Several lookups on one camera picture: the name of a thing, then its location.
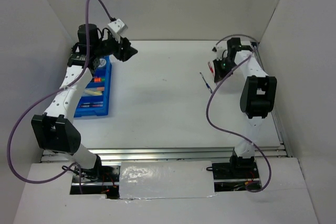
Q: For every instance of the blue tape jar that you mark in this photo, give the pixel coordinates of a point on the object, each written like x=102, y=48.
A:
x=102, y=63

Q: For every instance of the yellow pastel highlighter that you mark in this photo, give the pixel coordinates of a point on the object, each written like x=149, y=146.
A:
x=87, y=93

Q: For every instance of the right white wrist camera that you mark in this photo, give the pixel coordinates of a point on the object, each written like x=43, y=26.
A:
x=221, y=52

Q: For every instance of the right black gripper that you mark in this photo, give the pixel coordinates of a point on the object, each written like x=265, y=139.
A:
x=218, y=72

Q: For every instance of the red ink clear pen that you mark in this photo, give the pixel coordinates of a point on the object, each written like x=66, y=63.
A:
x=91, y=105

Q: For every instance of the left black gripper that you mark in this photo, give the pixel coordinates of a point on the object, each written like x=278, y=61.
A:
x=126, y=53

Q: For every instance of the aluminium table rail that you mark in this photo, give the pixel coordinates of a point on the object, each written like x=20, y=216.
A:
x=164, y=154

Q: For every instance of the orange cap clear marker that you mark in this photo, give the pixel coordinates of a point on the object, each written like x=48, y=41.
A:
x=97, y=89

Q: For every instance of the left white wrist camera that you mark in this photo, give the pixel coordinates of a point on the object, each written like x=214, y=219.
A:
x=117, y=28

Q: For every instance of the blue plastic sorting tray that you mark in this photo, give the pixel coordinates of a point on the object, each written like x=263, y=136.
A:
x=96, y=96

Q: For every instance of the red blue clip pen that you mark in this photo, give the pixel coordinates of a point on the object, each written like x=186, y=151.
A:
x=207, y=85

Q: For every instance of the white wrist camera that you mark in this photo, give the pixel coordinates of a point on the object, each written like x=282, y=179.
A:
x=221, y=52
x=117, y=28

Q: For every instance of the slim red ballpoint pen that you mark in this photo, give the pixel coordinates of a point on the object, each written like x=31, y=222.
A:
x=211, y=68

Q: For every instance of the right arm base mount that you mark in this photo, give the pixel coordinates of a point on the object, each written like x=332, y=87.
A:
x=228, y=179

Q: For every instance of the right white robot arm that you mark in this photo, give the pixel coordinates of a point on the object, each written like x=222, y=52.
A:
x=257, y=97

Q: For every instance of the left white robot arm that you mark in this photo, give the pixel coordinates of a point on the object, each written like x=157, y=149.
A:
x=54, y=129

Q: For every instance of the white front cover plate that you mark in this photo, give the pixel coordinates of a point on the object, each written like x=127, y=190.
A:
x=156, y=180

